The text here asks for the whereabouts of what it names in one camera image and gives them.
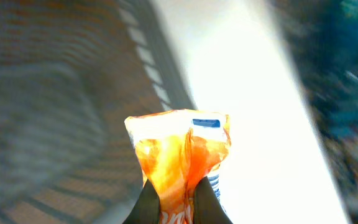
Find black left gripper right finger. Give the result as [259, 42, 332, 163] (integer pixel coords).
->
[193, 177, 232, 224]

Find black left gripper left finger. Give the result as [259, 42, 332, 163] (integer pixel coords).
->
[122, 180, 160, 224]

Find orange tissue pack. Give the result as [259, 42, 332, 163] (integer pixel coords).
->
[124, 110, 231, 224]

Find grey plastic mesh basket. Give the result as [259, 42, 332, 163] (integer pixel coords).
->
[0, 1, 192, 223]

